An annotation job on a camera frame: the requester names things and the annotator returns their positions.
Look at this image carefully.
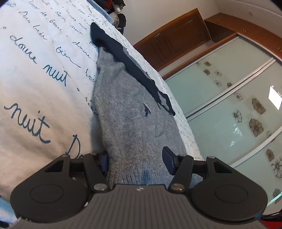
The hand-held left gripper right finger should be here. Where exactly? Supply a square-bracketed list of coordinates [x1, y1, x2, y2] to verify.
[162, 147, 238, 192]

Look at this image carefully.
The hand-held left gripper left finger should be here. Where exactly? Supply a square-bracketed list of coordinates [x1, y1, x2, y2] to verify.
[40, 152, 109, 192]

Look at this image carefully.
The grey sweater with navy sleeves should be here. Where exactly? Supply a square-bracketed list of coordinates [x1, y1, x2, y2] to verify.
[90, 22, 203, 187]

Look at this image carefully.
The pile of mixed clothes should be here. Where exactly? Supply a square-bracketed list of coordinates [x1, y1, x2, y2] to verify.
[105, 0, 127, 34]

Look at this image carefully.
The flower-print glass sliding wardrobe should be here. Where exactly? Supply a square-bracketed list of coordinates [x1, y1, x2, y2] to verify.
[162, 13, 282, 206]

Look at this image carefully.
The white script-print bedspread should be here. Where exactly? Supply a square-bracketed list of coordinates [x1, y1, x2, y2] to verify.
[0, 0, 205, 199]

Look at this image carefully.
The wooden door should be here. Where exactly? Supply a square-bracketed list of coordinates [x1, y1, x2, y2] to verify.
[132, 8, 210, 72]

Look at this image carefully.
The light blue knit blanket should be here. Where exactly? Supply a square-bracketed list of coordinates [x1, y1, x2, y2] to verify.
[87, 0, 116, 25]

